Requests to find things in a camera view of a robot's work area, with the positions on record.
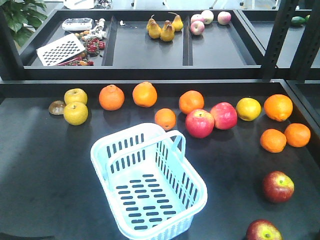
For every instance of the brown mushroom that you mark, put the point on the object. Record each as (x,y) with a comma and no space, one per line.
(57,107)

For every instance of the white perforated grater tray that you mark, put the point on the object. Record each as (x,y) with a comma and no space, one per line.
(60,50)

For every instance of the large round orange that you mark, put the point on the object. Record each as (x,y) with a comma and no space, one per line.
(144,94)

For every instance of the yellow round pear fruit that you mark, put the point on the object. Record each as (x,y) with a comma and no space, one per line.
(75,113)

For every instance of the red apple left of pair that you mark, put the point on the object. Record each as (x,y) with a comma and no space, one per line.
(199,123)

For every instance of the brown yellow pear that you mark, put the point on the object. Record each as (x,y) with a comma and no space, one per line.
(154,30)

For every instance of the green potted plant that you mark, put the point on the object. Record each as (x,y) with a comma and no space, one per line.
(23,18)

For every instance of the red apple of pair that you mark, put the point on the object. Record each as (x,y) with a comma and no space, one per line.
(199,123)
(225,116)

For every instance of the dark red apple bottom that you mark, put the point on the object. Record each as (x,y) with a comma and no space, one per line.
(262,229)

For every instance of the white electronic scale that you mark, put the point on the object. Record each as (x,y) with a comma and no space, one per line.
(77,24)

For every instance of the black perforated steel post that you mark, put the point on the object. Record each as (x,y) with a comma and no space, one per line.
(308,46)
(279,31)

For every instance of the yellow round fruit right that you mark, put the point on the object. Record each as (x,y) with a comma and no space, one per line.
(248,109)

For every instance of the large orange far right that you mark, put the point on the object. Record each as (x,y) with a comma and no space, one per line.
(278,107)

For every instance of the small orange lower right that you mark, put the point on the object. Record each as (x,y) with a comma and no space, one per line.
(297,135)

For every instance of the red yellow apple front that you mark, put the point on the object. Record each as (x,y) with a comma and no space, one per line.
(278,187)

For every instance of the bumpy top orange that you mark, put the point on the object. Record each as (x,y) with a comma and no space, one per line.
(111,98)

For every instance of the red apple right of pair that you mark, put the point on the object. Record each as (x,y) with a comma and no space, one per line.
(225,116)

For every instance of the black wooden produce display stand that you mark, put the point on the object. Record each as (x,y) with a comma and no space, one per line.
(48,186)

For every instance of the pink apple on shelf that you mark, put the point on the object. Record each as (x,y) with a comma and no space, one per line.
(197,27)

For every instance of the light blue plastic basket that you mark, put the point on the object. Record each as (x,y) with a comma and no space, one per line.
(152,189)

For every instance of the small orange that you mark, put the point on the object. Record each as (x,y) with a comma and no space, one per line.
(166,118)
(273,140)
(297,135)

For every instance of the small orange lower left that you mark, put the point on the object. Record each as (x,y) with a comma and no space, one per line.
(273,140)

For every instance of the orange behind red apple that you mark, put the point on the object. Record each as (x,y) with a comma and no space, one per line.
(191,100)

